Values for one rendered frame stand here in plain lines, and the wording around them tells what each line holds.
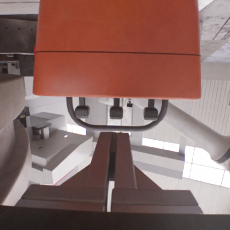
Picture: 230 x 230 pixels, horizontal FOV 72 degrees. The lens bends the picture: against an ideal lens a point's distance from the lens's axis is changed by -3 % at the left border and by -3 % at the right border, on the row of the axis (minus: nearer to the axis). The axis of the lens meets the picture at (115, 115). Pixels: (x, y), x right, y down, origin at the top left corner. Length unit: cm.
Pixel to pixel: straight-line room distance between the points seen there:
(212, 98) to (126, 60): 1341
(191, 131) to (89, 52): 57
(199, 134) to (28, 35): 119
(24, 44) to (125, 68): 118
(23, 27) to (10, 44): 14
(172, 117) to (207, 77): 1272
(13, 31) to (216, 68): 1286
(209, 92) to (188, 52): 1329
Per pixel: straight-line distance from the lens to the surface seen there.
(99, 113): 353
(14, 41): 134
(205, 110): 1368
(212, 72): 1339
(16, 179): 136
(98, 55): 18
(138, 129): 32
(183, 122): 68
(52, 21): 20
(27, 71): 144
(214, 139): 71
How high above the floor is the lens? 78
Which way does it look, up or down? 15 degrees up
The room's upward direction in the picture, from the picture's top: 179 degrees counter-clockwise
